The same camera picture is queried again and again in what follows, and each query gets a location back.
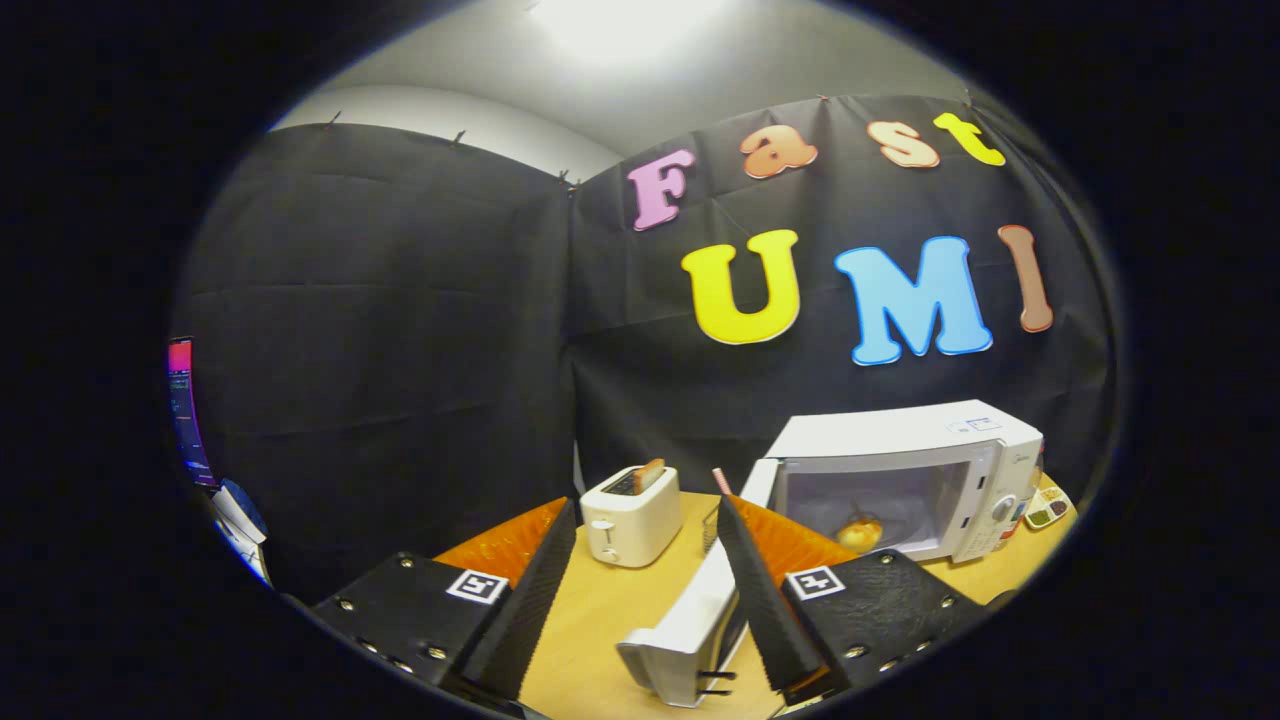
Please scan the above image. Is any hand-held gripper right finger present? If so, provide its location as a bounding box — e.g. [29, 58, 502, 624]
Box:
[716, 494, 991, 706]

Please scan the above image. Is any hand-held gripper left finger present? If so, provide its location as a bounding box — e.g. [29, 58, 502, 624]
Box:
[310, 497, 579, 703]

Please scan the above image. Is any golden bread bun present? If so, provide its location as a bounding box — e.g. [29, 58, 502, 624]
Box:
[836, 514, 885, 554]

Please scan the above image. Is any white microwave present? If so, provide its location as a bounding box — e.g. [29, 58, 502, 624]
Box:
[616, 400, 1045, 709]

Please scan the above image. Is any white toaster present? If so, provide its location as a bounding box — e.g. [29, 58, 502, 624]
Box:
[580, 466, 684, 569]

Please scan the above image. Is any white divided bean dish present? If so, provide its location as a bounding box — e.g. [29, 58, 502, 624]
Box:
[1024, 485, 1074, 531]

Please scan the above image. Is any blue and white object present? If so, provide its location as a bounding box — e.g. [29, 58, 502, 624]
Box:
[208, 478, 273, 586]

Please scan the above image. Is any computer monitor screen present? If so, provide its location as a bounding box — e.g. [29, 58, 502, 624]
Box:
[166, 337, 216, 488]

